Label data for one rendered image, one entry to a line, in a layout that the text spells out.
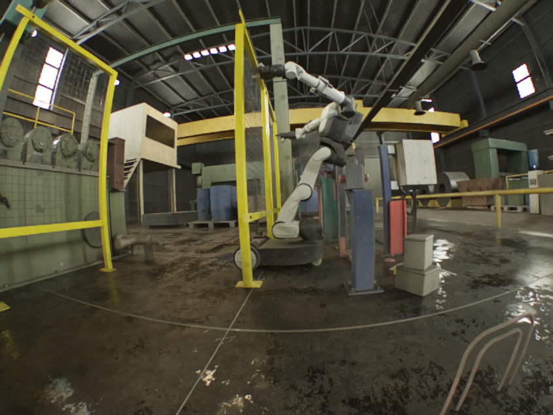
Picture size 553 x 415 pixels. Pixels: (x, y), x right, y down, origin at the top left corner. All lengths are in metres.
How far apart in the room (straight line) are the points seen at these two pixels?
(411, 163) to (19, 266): 3.20
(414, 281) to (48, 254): 2.59
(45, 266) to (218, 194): 4.56
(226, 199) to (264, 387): 5.42
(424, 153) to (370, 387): 1.80
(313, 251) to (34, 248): 2.25
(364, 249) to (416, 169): 1.01
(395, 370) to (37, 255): 2.34
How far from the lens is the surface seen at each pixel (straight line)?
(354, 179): 1.22
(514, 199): 7.39
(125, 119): 11.00
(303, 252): 1.73
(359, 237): 1.23
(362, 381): 0.71
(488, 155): 11.34
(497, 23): 10.53
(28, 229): 1.76
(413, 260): 1.26
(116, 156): 2.80
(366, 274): 1.29
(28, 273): 2.23
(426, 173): 2.08
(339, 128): 1.89
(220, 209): 5.85
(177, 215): 6.53
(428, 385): 0.72
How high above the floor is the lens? 0.48
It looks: 1 degrees down
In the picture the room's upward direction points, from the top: 3 degrees counter-clockwise
